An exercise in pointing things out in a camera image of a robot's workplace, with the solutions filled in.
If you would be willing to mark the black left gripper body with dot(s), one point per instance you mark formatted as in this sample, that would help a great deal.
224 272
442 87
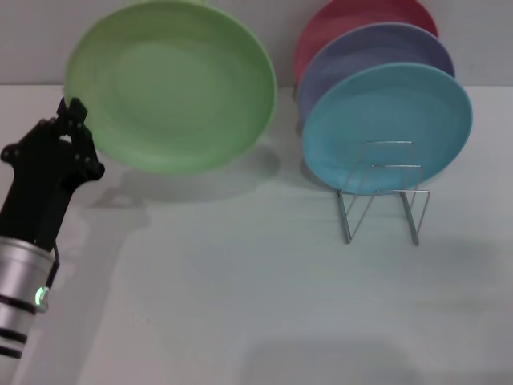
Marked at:
40 192

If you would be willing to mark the purple plate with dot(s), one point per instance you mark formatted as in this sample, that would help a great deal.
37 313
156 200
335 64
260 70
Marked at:
372 52

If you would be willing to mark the green plate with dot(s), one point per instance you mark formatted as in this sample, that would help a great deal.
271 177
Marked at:
168 88

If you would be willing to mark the light blue plate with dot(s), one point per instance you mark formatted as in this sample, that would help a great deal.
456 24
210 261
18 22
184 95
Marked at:
380 112

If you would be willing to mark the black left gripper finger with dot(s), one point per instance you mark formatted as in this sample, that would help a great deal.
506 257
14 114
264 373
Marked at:
24 146
86 156

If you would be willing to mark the red plate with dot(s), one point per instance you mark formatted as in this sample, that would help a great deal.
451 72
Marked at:
352 20

